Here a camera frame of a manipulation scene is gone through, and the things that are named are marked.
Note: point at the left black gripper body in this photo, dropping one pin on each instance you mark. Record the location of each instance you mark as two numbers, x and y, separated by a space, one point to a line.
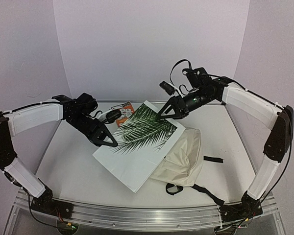
88 130

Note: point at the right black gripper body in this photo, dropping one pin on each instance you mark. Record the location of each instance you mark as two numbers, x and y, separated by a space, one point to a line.
179 106

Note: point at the orange comic book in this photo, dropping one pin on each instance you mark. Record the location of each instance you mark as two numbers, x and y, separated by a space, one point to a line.
126 109

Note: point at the white palm leaf book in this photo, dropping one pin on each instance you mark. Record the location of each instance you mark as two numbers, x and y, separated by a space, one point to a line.
144 140

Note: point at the beige canvas backpack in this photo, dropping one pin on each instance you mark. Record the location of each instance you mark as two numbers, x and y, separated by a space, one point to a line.
181 167

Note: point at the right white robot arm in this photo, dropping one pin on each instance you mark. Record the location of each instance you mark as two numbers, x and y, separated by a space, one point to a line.
278 120

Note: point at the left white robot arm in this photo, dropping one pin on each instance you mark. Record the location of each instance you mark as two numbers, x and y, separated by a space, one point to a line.
22 128

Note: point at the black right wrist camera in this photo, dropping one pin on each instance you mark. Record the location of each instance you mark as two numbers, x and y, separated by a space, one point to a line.
198 78

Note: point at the aluminium table edge rail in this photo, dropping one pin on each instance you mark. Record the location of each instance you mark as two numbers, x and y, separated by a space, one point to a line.
170 101

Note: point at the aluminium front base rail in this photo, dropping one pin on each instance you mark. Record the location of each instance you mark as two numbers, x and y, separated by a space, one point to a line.
148 210

